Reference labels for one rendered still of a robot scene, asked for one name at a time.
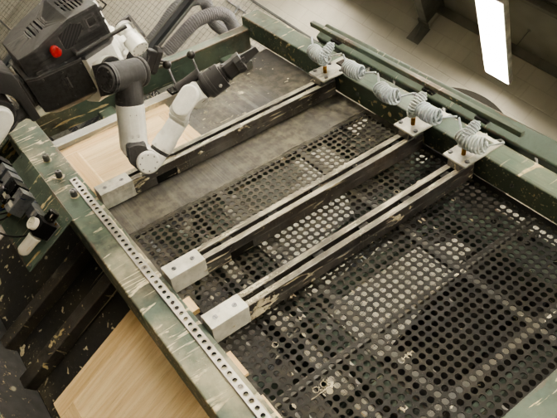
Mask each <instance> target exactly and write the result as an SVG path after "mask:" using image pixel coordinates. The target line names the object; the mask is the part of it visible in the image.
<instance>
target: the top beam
mask: <svg viewBox="0 0 557 418"><path fill-rule="evenodd" d="M242 23H243V25H245V26H246V27H248V28H249V32H250V38H252V39H253V40H255V41H257V42H258V43H260V44H261V45H263V46H265V47H267V48H268V49H270V50H271V51H273V52H275V53H276V54H278V55H280V56H281V57H283V58H284V59H286V60H288V61H290V62H291V63H293V64H294V65H296V66H298V67H299V68H301V69H303V70H305V71H306V72H307V73H308V72H310V71H312V70H313V69H317V68H318V67H320V65H319V64H318V63H315V62H314V61H312V60H311V59H310V58H309V56H308V54H307V48H308V47H309V46H310V45H312V40H311V38H309V37H307V36H304V35H303V34H302V33H300V32H297V31H296V30H294V29H292V28H291V27H288V26H287V25H285V24H283V23H281V22H280V21H278V20H276V19H274V18H272V17H271V16H269V15H267V14H265V13H263V12H261V11H260V10H258V9H257V10H254V11H252V12H249V13H246V14H245V15H242ZM335 81H336V90H337V91H339V92H341V93H342V94H344V95H345V96H347V97H349V98H350V99H352V100H354V101H355V102H357V103H358V104H360V105H362V106H364V107H365V108H367V109H368V110H370V111H372V112H373V113H375V114H377V115H379V116H380V117H381V118H383V119H385V120H387V121H388V122H390V123H392V124H395V123H396V122H398V121H399V120H402V119H403V118H405V117H407V113H406V112H407V109H408V106H409V104H411V103H410V101H413V100H412V99H413V98H414V95H408V96H405V97H402V98H401V101H400V102H399V103H398V104H397V105H391V104H386V103H383V102H382V101H380V100H379V99H377V98H376V96H375V95H374V93H373V87H374V85H375V84H376V83H378V80H377V75H376V74H365V76H364V78H363V79H362V80H359V81H358V80H353V79H351V78H349V77H348V76H346V75H345V74H344V73H343V74H341V75H339V76H337V77H335ZM380 81H384V82H386V83H388V85H389V86H391V87H392V88H398V89H399V90H400V93H401V95H406V94H408V93H409V92H407V91H405V90H403V89H401V88H400V87H398V86H396V85H394V84H392V83H390V82H389V81H387V80H385V79H383V78H381V77H380ZM458 130H460V128H459V122H458V119H455V118H448V119H444V120H443V121H442V122H441V123H440V124H438V125H436V126H432V127H430V128H429V129H426V130H425V131H423V133H424V139H423V143H425V144H426V145H428V146H429V147H430V148H433V149H434V150H436V151H438V152H439V153H441V154H443V153H445V152H446V151H448V150H449V149H450V148H453V147H454V146H456V145H458V143H457V141H456V140H455V139H454V136H455V134H456V132H457V131H458ZM473 173H474V174H476V175H477V176H479V177H480V178H482V179H484V180H485V181H487V182H489V183H490V184H491V185H493V186H495V187H497V188H499V189H500V190H502V191H503V192H505V193H507V194H508V195H510V196H512V197H514V198H515V199H516V200H518V201H519V202H522V203H523V204H525V205H527V206H528V207H530V208H531V209H533V210H535V211H537V212H538V213H540V214H541V215H542V216H545V217H546V218H548V219H550V220H551V221H553V222H554V223H556V224H557V174H556V173H553V172H551V171H550V170H549V169H547V168H544V167H542V166H541V165H539V164H538V163H535V162H534V161H532V160H530V159H528V158H526V157H525V156H523V155H521V154H519V153H518V152H516V151H514V150H512V149H510V148H508V147H507V146H505V145H502V146H500V147H499V148H497V149H495V150H494V151H492V152H491V153H489V154H488V155H486V156H484V157H483V158H481V159H479V160H478V161H476V162H475V163H474V169H473Z"/></svg>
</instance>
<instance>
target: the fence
mask: <svg viewBox="0 0 557 418"><path fill-rule="evenodd" d="M246 66H247V68H248V69H247V70H249V69H251V68H253V63H252V60H250V61H249V62H248V63H246ZM177 95H178V93H177V94H174V95H171V94H170V93H169V92H167V91H166V92H163V93H161V94H160V95H156V96H154V97H152V98H151V99H148V100H145V101H144V105H145V113H146V112H148V111H149V110H151V109H155V108H157V107H158V106H160V105H164V104H165V105H166V106H169V105H171V104H172V102H173V101H174V99H175V98H176V97H177ZM116 125H118V122H117V115H116V114H113V115H111V116H109V117H107V118H105V119H101V120H100V121H98V122H96V123H93V124H91V125H89V126H86V127H84V128H82V129H79V130H77V131H75V132H73V133H71V134H68V135H66V136H64V137H62V138H60V139H57V140H55V141H52V143H53V144H54V145H55V146H56V147H57V148H58V149H59V151H61V150H62V149H65V148H68V147H69V146H71V145H74V144H76V143H78V142H81V141H83V140H85V139H88V138H90V137H92V136H94V135H96V134H99V133H101V132H103V131H105V130H107V129H110V128H112V127H114V126H116Z"/></svg>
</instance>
